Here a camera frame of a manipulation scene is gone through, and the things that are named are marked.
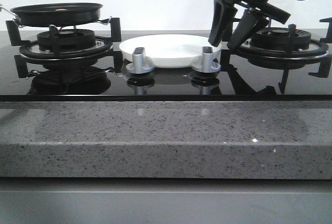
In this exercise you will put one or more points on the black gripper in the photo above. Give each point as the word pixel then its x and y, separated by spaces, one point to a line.
pixel 250 23

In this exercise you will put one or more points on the white plate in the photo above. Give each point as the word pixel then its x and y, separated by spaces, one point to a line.
pixel 167 50

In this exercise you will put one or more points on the black frying pan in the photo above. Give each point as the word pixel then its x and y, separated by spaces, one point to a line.
pixel 44 15

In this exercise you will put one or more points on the black right gas burner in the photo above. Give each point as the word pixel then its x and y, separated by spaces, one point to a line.
pixel 277 38

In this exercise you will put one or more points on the black gas burner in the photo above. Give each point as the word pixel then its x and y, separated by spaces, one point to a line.
pixel 68 40
pixel 277 38

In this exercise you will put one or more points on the silver right stove knob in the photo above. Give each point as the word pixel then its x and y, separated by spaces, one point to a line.
pixel 206 63

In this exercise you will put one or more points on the silver stove knob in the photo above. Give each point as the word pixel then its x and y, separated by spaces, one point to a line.
pixel 140 63
pixel 206 63

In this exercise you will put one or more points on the black right pan support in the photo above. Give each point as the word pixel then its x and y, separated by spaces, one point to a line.
pixel 298 53

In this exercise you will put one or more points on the black pan support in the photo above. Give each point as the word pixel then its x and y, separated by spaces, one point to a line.
pixel 298 53
pixel 57 60

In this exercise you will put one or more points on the silver left stove knob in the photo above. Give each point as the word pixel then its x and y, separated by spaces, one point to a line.
pixel 140 63

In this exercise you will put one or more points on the black left pan support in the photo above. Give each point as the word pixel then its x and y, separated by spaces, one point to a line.
pixel 57 60

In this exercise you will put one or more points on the black left gas burner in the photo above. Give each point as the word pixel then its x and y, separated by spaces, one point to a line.
pixel 68 40

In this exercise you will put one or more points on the black glass cooktop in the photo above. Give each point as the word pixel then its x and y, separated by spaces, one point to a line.
pixel 108 80

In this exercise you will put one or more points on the grey cabinet front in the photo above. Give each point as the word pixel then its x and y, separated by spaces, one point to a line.
pixel 76 200

